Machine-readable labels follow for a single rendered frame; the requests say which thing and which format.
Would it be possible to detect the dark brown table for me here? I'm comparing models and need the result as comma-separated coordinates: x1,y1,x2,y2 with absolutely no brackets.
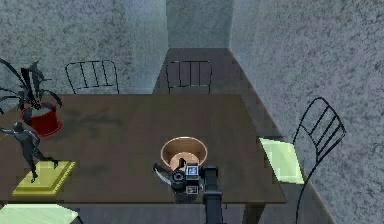
0,93,288,224

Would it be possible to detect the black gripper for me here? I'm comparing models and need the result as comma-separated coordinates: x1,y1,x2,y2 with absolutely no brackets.
152,157,187,193

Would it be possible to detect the brown bowl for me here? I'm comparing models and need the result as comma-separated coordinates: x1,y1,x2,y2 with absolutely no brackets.
160,136,209,172

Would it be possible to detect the dark plant in red pot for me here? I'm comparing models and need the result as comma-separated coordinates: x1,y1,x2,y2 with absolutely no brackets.
0,57,64,138

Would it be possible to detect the dark figure on yellow base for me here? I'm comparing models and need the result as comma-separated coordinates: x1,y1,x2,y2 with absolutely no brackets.
0,121,77,197

